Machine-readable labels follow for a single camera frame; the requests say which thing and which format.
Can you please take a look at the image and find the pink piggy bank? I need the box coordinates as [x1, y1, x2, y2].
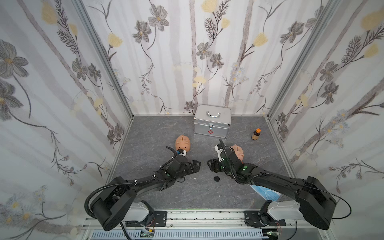
[231, 145, 245, 162]
[175, 135, 191, 152]

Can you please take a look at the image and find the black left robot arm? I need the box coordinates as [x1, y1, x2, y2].
[84, 147, 201, 231]

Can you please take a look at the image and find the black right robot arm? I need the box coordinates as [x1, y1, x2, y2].
[207, 141, 337, 230]

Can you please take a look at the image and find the small brown orange-capped bottle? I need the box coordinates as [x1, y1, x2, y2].
[252, 129, 261, 141]

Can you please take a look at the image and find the silver aluminium first aid case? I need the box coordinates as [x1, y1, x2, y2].
[194, 105, 232, 139]

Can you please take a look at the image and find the blue face mask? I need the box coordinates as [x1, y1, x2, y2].
[252, 185, 281, 201]

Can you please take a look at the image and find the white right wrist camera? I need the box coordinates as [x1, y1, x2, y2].
[215, 144, 227, 162]

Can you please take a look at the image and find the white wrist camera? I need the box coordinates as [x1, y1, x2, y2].
[215, 144, 227, 162]
[177, 149, 187, 157]

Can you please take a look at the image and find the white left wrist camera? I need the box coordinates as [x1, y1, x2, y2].
[177, 149, 187, 157]

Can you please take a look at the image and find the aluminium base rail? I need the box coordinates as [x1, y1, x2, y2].
[78, 209, 335, 240]

